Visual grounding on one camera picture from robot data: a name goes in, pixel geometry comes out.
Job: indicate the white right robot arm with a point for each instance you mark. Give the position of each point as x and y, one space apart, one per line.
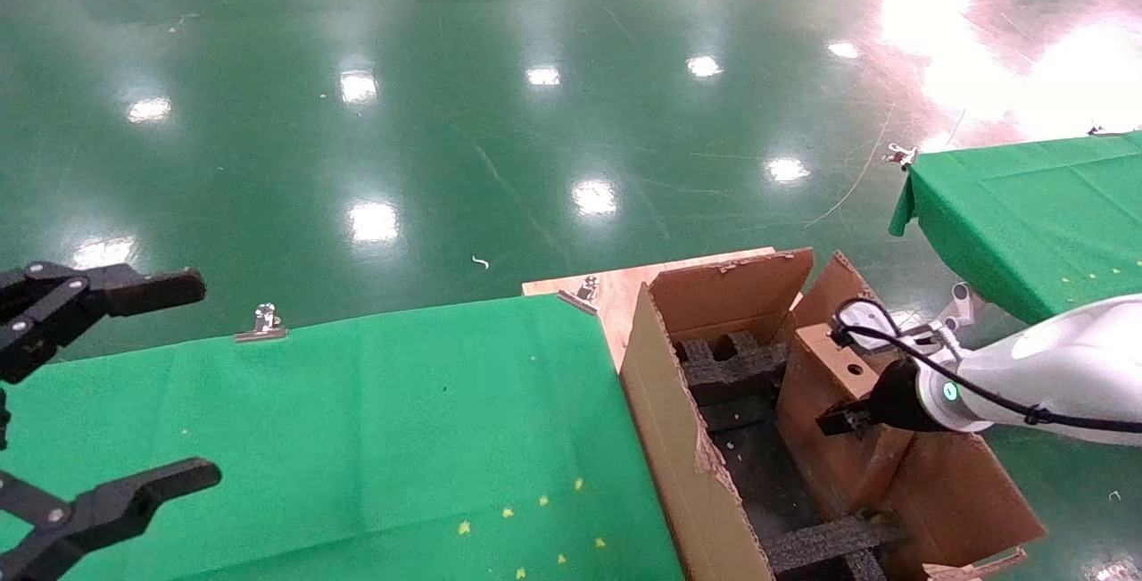
1062 367

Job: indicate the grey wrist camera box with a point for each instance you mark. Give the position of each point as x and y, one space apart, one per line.
870 318

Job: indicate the green cloth with hanging corner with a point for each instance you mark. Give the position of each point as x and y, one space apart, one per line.
1035 215

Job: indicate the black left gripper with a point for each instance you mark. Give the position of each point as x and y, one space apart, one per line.
3 420

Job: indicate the grey metal camera bracket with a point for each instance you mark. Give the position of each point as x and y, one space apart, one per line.
928 337

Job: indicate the long black foam insert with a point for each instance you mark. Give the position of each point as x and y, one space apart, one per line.
825 543

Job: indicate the grey metal table leg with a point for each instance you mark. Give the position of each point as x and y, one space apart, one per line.
962 300

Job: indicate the large green table cloth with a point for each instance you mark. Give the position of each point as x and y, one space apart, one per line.
357 429

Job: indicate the notched black foam insert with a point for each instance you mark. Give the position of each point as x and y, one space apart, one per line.
727 367

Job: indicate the large open cardboard carton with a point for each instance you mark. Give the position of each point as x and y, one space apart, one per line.
678 438

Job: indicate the silver binder clip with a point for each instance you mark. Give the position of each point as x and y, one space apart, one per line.
901 154
584 292
1097 129
261 326

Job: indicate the small brown cardboard box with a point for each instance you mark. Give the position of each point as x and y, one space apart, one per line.
839 474

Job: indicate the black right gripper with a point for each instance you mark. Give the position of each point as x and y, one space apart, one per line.
899 398

